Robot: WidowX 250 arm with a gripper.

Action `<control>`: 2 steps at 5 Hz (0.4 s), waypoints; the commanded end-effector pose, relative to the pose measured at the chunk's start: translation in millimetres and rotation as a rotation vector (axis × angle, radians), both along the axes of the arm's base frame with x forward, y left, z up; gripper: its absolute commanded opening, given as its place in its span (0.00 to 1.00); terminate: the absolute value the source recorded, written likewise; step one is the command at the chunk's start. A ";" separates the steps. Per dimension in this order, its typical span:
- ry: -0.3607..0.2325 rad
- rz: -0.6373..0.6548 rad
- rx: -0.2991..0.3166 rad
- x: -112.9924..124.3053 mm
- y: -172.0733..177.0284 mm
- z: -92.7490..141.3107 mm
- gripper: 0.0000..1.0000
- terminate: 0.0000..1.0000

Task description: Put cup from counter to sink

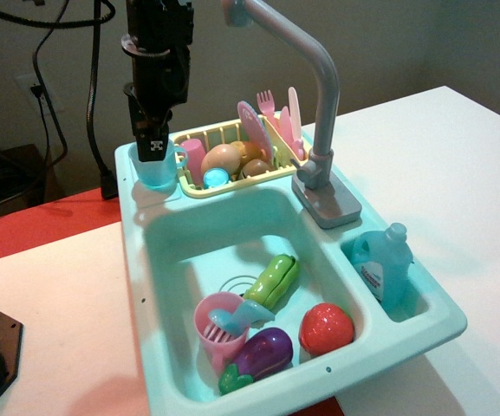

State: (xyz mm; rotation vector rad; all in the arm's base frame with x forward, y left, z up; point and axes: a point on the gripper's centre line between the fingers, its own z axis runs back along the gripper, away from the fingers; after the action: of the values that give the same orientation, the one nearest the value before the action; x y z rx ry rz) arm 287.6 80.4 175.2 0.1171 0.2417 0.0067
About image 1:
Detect beige toy egg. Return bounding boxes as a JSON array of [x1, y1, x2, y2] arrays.
[[201, 144, 241, 176]]

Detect grey toy faucet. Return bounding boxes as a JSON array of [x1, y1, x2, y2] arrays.
[[222, 1, 361, 229]]

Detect brown toy food pieces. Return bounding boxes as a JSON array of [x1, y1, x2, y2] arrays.
[[231, 141, 273, 179]]

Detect white wall outlet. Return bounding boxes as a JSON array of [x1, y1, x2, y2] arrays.
[[15, 73, 64, 114]]

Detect blue toy detergent bottle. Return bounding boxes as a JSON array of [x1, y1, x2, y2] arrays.
[[350, 223, 413, 312]]

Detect small blue round lid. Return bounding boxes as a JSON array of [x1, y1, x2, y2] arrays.
[[203, 167, 230, 189]]

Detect blue toy spoon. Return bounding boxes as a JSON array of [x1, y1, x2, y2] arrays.
[[208, 300, 275, 336]]

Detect green toy vegetable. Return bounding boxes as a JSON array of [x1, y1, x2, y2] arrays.
[[243, 254, 300, 309]]

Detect yellow dish rack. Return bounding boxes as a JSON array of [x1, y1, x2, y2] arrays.
[[171, 115, 296, 198]]

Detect pink cup in rack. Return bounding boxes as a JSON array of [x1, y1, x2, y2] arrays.
[[180, 138, 206, 185]]

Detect pink toy knife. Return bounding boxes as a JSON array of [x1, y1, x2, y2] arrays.
[[288, 87, 302, 140]]

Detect black gooseneck cable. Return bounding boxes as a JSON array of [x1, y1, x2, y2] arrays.
[[85, 0, 119, 200]]

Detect translucent blue toy cup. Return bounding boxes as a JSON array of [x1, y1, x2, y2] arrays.
[[128, 140, 189, 189]]

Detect black power cord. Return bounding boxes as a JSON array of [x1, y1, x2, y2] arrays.
[[29, 0, 69, 174]]

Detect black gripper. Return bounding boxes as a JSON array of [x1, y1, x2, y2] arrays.
[[120, 1, 194, 162]]

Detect pink fork in cup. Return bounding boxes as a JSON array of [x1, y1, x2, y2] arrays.
[[203, 322, 232, 343]]

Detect pink toy fork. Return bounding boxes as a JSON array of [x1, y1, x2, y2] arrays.
[[256, 90, 276, 126]]

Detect red toy strawberry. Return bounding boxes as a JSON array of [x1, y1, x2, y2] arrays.
[[298, 302, 354, 355]]

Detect pink toy cup in sink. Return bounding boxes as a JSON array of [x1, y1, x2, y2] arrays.
[[193, 291, 249, 375]]

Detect pink toy plate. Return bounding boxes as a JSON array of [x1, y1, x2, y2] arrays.
[[237, 101, 274, 162]]

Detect teal toy sink unit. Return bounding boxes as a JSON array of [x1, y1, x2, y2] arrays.
[[115, 146, 467, 415]]

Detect purple toy eggplant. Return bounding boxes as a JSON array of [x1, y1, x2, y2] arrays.
[[218, 328, 294, 395]]

